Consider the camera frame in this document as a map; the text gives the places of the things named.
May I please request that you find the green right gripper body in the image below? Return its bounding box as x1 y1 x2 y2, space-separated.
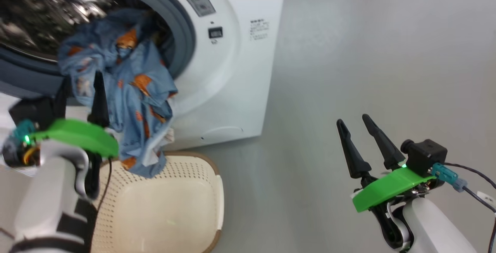
352 167 442 250

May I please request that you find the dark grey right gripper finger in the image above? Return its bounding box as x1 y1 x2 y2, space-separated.
362 114 405 170
336 119 372 179

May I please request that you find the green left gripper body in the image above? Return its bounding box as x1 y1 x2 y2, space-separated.
29 119 119 199

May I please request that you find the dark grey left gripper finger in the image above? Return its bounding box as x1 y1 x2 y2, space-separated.
54 76 72 120
90 71 111 126

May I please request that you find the blue cartoon print garment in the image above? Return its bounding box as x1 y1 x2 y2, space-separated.
57 8 179 179

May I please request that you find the white front-load washing machine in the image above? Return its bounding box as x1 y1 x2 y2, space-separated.
0 0 287 151

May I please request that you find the cream perforated laundry basket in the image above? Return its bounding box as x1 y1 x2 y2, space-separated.
91 151 224 253

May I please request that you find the round white filter cover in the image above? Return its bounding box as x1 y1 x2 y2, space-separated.
201 126 244 141

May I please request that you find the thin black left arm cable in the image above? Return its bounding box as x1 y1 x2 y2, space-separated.
97 158 113 211

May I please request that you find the black cable with teal plug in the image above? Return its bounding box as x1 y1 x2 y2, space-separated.
432 163 496 253

